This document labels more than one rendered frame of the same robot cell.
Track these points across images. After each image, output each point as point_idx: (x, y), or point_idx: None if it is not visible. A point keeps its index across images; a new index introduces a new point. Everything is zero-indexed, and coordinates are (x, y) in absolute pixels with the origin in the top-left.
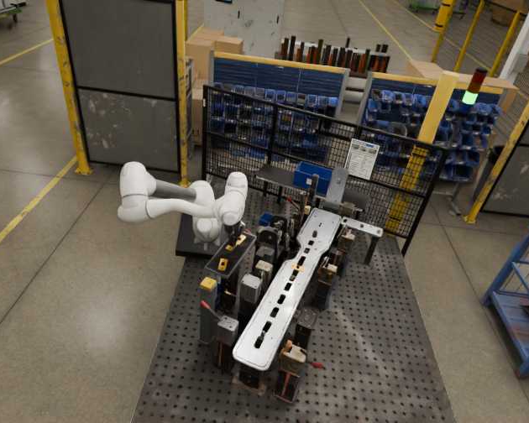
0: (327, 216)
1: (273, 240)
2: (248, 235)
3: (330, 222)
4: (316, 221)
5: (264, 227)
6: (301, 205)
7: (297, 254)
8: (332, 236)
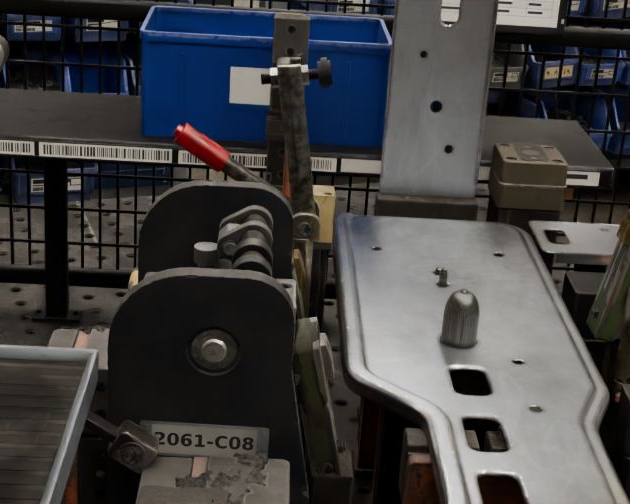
0: (440, 235)
1: (253, 368)
2: (0, 364)
3: (488, 259)
4: (400, 267)
5: (102, 334)
6: (294, 157)
7: (447, 474)
8: (565, 317)
